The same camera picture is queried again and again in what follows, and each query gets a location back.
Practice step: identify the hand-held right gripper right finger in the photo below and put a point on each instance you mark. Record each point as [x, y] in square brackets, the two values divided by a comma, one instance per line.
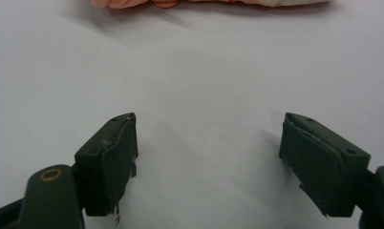
[320, 171]

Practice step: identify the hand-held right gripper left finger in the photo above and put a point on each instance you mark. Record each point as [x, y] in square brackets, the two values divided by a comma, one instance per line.
[113, 171]

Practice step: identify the pink glove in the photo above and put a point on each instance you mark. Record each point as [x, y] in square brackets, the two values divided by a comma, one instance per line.
[193, 2]

